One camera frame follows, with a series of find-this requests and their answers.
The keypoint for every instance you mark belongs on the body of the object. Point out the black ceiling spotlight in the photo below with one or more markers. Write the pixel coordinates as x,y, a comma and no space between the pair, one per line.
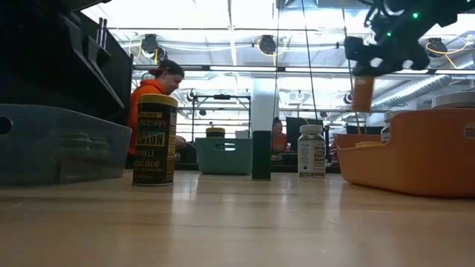
149,43
267,45
436,47

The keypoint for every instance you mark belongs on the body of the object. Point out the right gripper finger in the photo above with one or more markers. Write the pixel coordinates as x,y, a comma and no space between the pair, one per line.
367,69

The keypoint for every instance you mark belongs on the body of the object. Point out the orange plastic bin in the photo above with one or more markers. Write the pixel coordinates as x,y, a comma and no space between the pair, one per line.
426,163

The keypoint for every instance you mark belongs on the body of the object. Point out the black monitor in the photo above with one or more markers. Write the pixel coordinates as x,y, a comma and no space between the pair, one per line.
293,130

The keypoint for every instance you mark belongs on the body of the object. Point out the silver ventilation duct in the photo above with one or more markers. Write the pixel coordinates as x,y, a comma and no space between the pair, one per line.
415,91

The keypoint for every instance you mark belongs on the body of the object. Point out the teal plastic bin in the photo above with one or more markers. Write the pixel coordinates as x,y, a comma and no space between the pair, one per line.
208,163

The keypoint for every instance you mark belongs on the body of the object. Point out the white pillar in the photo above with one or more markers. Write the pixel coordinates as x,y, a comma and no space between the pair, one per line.
264,104

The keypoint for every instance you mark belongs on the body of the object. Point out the grey translucent plastic bin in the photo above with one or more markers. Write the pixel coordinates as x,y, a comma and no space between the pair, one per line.
22,155

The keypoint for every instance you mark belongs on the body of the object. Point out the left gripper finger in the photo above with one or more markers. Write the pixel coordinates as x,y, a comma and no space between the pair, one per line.
92,70
98,50

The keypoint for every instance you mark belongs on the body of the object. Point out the crunchy onion jar yellow lid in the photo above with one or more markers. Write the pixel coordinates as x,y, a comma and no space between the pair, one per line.
215,132
156,148

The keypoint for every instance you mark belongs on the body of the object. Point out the ceiling light bar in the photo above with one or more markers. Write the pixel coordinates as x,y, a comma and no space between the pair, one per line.
241,68

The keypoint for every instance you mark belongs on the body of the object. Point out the black curtain partition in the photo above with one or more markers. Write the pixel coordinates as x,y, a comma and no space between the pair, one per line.
119,66

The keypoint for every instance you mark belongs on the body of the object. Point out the person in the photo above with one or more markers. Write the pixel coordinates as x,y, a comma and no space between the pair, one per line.
143,100
279,141

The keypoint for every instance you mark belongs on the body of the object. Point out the black metal rack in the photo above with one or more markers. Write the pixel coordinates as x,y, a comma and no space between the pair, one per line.
221,96

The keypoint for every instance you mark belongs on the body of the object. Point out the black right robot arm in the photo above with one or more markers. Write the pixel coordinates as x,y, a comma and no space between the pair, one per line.
445,11

